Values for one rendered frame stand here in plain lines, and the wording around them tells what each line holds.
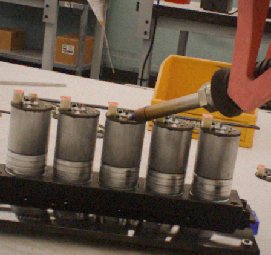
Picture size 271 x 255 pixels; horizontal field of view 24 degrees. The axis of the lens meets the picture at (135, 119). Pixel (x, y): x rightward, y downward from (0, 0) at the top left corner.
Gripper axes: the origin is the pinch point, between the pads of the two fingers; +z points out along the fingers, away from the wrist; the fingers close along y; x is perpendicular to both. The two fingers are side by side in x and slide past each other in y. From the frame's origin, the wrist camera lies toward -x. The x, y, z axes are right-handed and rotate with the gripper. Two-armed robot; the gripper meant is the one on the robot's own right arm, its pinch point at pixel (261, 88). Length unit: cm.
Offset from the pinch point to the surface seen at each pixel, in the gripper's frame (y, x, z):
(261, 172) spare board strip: -16.6, -4.3, 13.1
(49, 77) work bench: -23, -37, 30
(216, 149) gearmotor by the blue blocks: -3.6, -2.0, 6.4
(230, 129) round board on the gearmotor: -5.0, -2.7, 5.7
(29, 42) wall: -279, -341, 252
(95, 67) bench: -203, -194, 159
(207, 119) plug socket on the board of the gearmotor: -3.7, -3.6, 5.6
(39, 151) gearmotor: 3.4, -7.9, 11.2
